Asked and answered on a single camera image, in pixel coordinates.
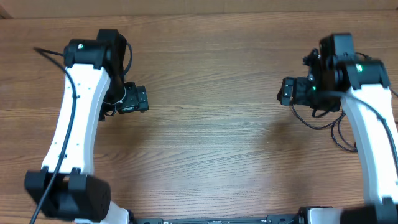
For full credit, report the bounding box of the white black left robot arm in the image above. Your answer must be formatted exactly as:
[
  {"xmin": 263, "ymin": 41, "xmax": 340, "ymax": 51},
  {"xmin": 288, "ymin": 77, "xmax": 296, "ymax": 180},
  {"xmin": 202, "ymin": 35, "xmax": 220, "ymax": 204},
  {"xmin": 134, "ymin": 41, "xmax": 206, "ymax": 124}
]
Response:
[{"xmin": 24, "ymin": 29, "xmax": 149, "ymax": 223}]

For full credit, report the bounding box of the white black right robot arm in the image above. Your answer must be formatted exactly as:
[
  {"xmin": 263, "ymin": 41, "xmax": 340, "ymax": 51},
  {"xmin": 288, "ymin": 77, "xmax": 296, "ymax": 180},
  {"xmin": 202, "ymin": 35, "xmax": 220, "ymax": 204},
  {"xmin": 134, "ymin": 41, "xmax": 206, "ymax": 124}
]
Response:
[{"xmin": 277, "ymin": 33, "xmax": 397, "ymax": 223}]

